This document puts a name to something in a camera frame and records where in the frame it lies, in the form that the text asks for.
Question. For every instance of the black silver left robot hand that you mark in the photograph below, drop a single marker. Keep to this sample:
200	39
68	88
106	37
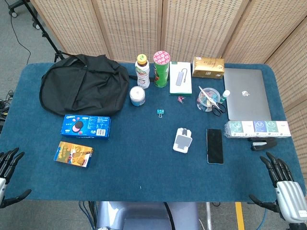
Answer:
9	160

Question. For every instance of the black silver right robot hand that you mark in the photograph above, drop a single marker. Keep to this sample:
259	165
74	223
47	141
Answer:
289	196

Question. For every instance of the black stapler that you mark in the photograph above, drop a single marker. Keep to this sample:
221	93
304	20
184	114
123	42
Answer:
262	144

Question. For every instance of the row of tissue packs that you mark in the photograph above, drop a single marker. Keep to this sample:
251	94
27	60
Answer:
259	128

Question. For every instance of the black smartphone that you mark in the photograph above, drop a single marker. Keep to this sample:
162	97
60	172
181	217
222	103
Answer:
215	146

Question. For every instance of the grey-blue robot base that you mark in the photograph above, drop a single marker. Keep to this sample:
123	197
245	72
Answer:
144	215

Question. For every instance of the black tripod stand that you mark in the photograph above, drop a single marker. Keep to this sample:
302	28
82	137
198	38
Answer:
49	40

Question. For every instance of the yellow orange snack box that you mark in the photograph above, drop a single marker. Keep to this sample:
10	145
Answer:
73	154

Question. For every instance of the silver table leg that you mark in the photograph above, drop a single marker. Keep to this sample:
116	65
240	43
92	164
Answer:
208	215

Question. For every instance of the blue Oreo cookie box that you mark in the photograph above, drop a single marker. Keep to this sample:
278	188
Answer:
86	126

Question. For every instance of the black backpack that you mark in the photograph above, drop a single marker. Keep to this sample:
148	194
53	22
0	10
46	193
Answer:
84	86

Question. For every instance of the silver laptop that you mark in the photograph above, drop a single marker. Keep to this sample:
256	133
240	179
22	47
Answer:
247	95

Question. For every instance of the green glue stick white cap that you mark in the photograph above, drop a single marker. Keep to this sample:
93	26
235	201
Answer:
225	95

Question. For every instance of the white power adapter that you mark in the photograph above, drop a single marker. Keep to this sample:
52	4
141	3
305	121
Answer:
182	141

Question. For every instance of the clear jar of coloured clips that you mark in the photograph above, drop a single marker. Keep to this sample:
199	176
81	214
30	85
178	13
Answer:
204	103

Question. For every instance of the blue felt table mat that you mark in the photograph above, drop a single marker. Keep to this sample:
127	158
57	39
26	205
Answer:
144	167

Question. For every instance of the white jar with blue label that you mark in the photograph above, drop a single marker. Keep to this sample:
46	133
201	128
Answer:
137	95

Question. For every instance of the black caster wheel base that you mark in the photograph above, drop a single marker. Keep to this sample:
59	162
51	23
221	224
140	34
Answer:
15	9

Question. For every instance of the gold tissue pack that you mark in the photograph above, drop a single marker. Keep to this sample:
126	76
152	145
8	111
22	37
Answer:
208	68

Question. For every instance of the teal binder clip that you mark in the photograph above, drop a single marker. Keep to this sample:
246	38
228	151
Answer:
160	111

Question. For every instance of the tea bottle with yellow cap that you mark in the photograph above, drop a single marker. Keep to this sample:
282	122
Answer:
142	74

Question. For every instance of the white USB hub box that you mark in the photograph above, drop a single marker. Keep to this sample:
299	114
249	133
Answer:
180	79

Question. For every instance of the green chips can pink lid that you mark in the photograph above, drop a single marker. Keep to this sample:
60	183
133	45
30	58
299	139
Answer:
161	72

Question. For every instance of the wooden rattan folding screen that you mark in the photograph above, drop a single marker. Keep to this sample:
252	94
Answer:
129	28

